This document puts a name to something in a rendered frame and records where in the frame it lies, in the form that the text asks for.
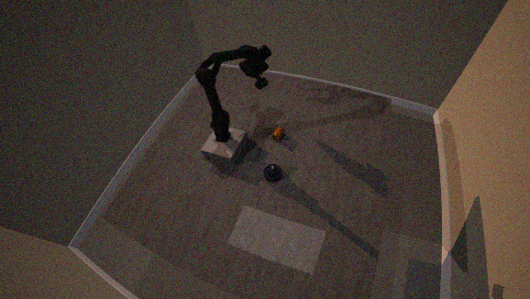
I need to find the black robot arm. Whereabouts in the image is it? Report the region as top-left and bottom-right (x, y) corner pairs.
(195, 44), (272, 142)

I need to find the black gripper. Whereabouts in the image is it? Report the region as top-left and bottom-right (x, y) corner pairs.
(239, 59), (269, 90)

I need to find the orange knob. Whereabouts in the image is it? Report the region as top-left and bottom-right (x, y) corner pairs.
(272, 127), (285, 140)

